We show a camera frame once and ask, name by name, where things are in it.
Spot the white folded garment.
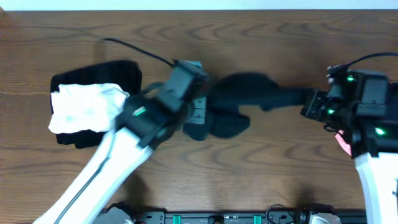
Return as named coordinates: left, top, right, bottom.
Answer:
left=49, top=83, right=129, bottom=134

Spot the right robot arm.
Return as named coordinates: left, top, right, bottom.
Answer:
left=301, top=65, right=397, bottom=223

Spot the pink crumpled garment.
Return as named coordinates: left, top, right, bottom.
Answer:
left=335, top=130, right=352, bottom=156

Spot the black fabric storage container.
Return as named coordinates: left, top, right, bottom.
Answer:
left=50, top=60, right=142, bottom=149

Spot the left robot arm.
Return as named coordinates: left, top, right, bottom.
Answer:
left=36, top=60, right=209, bottom=223

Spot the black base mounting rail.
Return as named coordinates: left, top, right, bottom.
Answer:
left=93, top=203, right=367, bottom=224

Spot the black t-shirt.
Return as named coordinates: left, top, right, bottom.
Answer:
left=183, top=72, right=315, bottom=142

